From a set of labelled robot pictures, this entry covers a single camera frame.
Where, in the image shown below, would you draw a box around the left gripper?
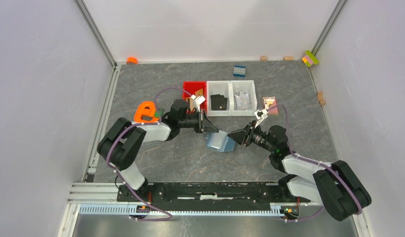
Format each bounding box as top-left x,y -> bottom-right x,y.
179,109 -> 219,133

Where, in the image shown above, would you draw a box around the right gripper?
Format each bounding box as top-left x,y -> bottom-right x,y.
227,120 -> 275,153

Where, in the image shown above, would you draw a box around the blue card holder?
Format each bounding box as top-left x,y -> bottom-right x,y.
205,130 -> 235,153

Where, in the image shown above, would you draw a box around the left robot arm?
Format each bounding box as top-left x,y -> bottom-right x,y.
97,99 -> 219,201

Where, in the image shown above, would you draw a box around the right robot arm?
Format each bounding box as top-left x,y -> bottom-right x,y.
228,121 -> 372,221

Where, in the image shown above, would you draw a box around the black card in bin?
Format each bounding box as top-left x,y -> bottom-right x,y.
210,94 -> 228,111

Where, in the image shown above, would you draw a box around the gold cards in red bin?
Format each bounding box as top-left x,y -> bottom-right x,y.
186,89 -> 204,111

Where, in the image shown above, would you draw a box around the silver VIP cards in bin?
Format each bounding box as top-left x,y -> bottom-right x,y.
234,91 -> 251,110

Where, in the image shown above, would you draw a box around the playing card box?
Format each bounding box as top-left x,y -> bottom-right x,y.
262,96 -> 279,115

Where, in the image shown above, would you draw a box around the red plastic bin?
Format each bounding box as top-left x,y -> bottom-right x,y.
183,81 -> 208,110

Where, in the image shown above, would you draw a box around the white middle plastic bin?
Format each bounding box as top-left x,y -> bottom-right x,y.
207,80 -> 233,117

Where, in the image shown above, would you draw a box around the white plastic bin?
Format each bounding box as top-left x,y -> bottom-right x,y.
230,80 -> 258,117
207,80 -> 233,117

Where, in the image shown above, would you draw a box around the white right plastic bin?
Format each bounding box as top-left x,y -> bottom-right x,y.
230,80 -> 258,117

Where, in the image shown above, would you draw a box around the green toy brick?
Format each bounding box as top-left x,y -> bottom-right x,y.
153,110 -> 164,119

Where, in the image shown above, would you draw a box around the blue and grey brick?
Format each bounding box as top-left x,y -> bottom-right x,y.
233,65 -> 246,77

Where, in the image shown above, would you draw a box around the orange plastic loop toy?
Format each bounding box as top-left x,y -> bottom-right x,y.
134,101 -> 158,123

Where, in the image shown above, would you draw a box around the wooden arch block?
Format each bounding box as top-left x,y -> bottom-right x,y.
317,91 -> 326,106

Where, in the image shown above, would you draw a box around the orange tape roll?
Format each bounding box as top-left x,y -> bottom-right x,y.
126,57 -> 138,64

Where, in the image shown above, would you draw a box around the colourful brick stack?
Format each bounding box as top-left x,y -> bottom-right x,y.
301,50 -> 320,68

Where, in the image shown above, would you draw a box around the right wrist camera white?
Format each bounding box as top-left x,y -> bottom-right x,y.
254,109 -> 268,128

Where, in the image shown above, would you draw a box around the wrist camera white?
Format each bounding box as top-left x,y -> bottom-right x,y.
254,109 -> 268,128
190,95 -> 206,111

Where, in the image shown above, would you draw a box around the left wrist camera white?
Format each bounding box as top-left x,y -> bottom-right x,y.
190,95 -> 206,111

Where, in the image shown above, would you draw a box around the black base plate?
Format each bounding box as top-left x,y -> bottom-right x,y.
137,182 -> 309,211

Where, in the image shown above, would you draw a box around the blue toothed rail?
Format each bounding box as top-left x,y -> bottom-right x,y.
78,204 -> 284,217

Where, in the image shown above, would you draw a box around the aluminium frame post right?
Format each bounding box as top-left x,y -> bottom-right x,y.
311,0 -> 348,56

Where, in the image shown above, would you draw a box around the aluminium frame post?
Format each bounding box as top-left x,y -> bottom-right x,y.
311,0 -> 348,56
74,0 -> 117,68

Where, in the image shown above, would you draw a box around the aluminium frame post left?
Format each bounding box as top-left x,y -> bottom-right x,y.
74,0 -> 117,68

